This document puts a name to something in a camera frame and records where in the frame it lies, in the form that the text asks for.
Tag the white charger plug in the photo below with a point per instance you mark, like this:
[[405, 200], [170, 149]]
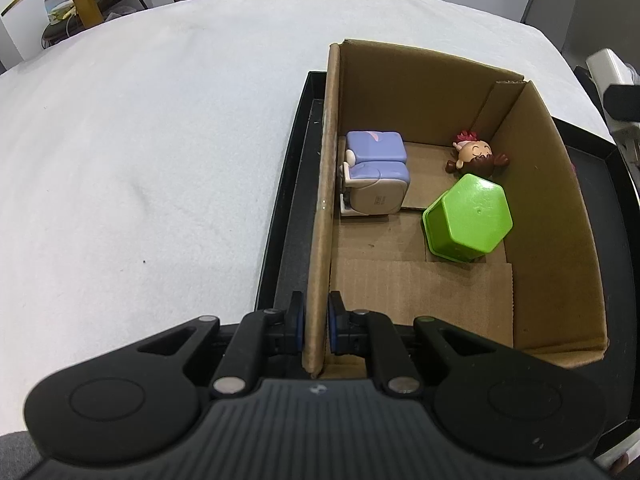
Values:
[[607, 67]]

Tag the brown-haired doll figurine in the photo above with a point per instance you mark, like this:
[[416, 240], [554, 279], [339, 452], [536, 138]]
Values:
[[475, 152]]

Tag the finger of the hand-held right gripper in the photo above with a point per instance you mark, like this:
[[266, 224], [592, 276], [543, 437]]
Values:
[[622, 104]]

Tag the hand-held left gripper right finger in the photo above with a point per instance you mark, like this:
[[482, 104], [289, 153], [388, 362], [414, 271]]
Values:
[[333, 327]]

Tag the green hexagonal cup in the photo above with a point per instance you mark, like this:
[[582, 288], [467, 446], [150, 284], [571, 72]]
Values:
[[472, 220]]

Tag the black low shelf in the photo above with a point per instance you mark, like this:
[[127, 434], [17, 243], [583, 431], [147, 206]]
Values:
[[115, 5]]

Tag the purple and white toy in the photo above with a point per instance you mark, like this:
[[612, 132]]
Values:
[[375, 160]]

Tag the brown cardboard box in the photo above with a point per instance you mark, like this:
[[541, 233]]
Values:
[[450, 300]]

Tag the grey chair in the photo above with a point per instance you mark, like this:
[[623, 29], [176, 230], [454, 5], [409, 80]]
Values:
[[575, 0]]

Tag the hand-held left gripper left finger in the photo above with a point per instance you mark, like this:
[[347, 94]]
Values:
[[298, 325]]

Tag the black tray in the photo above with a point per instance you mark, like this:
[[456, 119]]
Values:
[[295, 210]]

